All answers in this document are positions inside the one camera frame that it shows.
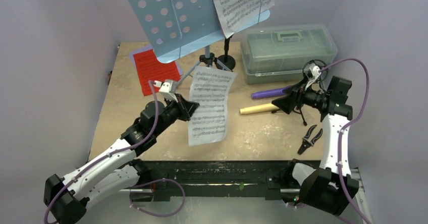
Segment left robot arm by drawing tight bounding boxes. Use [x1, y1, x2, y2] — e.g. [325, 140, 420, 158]
[43, 93, 200, 223]

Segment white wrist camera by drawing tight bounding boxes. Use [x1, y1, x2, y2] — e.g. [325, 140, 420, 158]
[149, 79, 178, 102]
[304, 63, 322, 90]

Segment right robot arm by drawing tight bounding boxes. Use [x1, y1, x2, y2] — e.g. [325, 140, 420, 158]
[272, 76, 359, 216]

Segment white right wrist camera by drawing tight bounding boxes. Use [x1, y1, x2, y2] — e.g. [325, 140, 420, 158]
[304, 63, 322, 90]

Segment black pliers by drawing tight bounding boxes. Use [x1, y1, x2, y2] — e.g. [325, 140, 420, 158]
[297, 125, 324, 155]

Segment translucent green storage box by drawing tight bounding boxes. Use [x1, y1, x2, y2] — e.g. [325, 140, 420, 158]
[241, 24, 338, 84]

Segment black tripod microphone stand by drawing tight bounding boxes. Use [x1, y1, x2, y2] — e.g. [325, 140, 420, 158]
[271, 59, 328, 126]

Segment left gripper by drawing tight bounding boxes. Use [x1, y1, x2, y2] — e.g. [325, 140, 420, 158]
[152, 93, 199, 136]

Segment red folder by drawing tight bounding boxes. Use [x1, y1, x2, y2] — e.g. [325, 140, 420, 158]
[134, 51, 181, 96]

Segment purple microphone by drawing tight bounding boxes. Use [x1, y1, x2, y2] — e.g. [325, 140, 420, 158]
[251, 85, 291, 99]

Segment purple sheet music page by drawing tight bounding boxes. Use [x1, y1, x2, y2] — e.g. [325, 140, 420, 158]
[128, 43, 184, 79]

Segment black mounting rail base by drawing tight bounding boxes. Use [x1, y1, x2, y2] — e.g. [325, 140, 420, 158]
[130, 159, 300, 202]

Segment light blue music stand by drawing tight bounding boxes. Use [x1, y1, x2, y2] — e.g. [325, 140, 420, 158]
[128, 0, 270, 63]

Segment white sheet music page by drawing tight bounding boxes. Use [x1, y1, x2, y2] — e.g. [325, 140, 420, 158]
[188, 66, 237, 146]

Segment cream recorder flute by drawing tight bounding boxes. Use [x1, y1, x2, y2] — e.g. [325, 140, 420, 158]
[239, 103, 279, 115]

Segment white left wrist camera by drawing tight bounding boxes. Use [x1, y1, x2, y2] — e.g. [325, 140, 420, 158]
[149, 79, 178, 102]

